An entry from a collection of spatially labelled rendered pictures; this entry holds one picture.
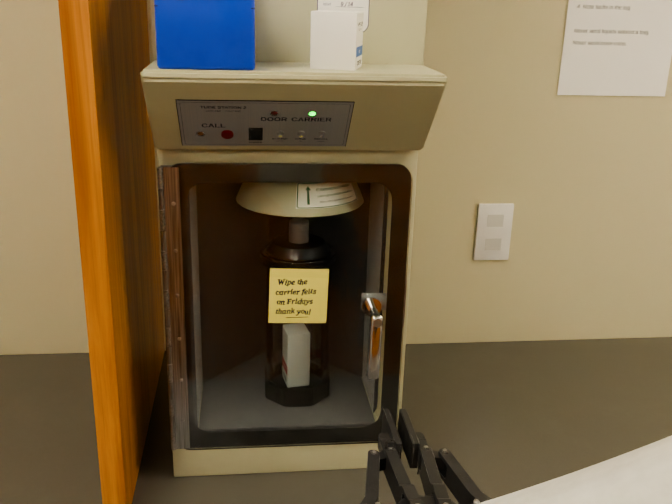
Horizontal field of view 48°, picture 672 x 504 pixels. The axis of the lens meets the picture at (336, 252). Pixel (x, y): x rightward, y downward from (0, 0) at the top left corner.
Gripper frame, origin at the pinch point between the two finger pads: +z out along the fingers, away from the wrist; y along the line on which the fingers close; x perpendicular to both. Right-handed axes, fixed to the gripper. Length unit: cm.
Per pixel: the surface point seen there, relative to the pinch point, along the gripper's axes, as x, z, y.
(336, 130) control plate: -29.6, 17.4, 6.4
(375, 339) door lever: -3.4, 17.0, 0.0
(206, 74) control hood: -35.8, 11.4, 20.9
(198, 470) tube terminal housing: 19.8, 23.3, 22.5
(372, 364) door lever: 0.1, 17.0, 0.1
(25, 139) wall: -18, 66, 54
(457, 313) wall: 14, 67, -26
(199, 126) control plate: -29.5, 16.9, 21.9
